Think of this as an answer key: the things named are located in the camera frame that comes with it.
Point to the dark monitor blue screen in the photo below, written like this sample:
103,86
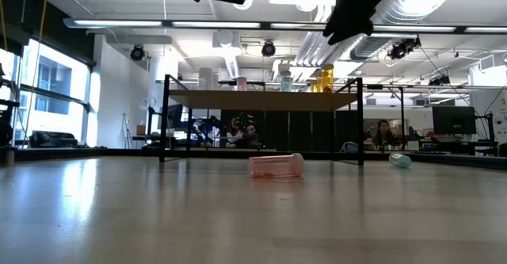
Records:
175,116

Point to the large clear bottle white cap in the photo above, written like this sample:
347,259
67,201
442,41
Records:
206,79

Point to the long pink pill bottle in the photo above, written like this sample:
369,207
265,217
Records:
275,165

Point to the black ceiling spotlight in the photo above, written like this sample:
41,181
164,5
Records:
268,49
137,52

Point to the long ceiling light strip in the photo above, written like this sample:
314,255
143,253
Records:
216,24

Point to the long amber pill bottle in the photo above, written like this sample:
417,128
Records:
327,79

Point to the cardboard box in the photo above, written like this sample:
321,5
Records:
141,130

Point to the white poster board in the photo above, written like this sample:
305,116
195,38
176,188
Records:
497,113

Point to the small teal pill bottle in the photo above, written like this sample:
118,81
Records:
400,160
286,83

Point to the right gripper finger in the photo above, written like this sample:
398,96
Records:
356,28
340,18

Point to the black computer monitor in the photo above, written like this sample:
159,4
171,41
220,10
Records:
453,120

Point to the black equipment stand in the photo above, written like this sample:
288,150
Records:
6,131

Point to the person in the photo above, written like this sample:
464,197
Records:
383,133
237,133

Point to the blue rounded chair back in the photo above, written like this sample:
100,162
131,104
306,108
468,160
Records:
349,147

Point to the round white ceiling lamp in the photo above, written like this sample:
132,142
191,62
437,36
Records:
243,7

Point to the black sofa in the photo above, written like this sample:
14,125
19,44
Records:
51,139

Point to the wooden shelf black metal frame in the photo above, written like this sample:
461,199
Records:
261,99

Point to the black track spotlights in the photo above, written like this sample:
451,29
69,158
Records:
439,80

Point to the black metal pole stand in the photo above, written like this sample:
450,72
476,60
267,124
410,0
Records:
402,117

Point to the amber bottle white cap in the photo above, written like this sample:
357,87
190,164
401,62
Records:
315,87

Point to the black table frame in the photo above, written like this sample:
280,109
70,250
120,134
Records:
222,153

